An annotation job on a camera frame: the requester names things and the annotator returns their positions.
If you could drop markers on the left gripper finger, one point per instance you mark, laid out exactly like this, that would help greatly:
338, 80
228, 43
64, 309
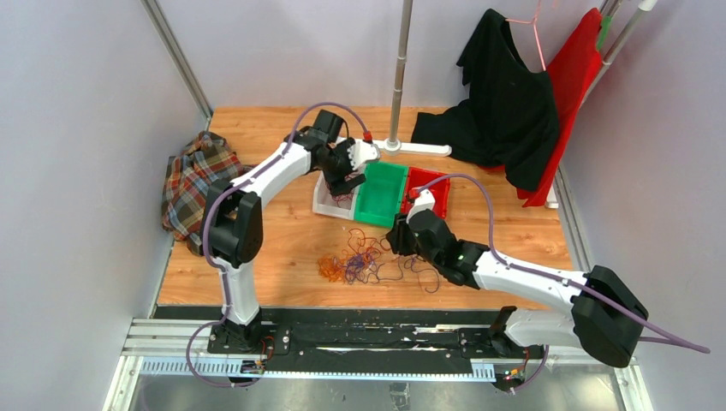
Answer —
335, 181
353, 181

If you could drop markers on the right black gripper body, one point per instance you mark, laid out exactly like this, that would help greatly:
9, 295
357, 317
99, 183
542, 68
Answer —
405, 242

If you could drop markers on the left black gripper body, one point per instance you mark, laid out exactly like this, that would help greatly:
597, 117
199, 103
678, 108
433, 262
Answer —
338, 160

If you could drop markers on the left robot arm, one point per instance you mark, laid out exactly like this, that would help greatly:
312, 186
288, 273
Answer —
232, 228

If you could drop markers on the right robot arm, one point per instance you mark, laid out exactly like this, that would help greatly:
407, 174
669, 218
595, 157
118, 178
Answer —
594, 311

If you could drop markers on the white plastic bin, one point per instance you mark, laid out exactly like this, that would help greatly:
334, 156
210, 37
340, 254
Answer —
323, 203

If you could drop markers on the green plastic bin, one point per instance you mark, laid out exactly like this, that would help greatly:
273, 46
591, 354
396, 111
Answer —
380, 196

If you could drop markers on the white garment rack stand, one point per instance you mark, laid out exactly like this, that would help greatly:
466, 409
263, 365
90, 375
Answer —
393, 145

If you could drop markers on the red plastic bin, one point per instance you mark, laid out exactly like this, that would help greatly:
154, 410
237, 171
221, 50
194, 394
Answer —
417, 178

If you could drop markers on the plaid flannel shirt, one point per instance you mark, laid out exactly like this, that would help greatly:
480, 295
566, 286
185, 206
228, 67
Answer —
204, 160

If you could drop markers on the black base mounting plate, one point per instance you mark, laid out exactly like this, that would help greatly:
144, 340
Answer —
352, 341

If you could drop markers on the black t-shirt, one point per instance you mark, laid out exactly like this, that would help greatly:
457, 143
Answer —
509, 118

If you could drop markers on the red t-shirt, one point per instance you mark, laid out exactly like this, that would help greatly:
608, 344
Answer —
571, 72

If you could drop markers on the pink clothes hanger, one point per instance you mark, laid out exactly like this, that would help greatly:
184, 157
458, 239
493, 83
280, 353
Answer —
533, 24

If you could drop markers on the green clothes hanger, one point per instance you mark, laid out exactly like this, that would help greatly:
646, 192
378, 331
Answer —
603, 32

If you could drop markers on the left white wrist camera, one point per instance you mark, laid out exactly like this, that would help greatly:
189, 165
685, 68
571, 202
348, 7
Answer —
361, 153

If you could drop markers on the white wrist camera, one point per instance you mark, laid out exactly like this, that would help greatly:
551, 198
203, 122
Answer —
361, 153
419, 199

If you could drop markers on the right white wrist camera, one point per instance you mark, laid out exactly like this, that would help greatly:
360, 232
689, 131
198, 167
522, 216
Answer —
419, 199

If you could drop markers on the aluminium frame rail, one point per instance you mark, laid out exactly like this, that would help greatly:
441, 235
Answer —
166, 33

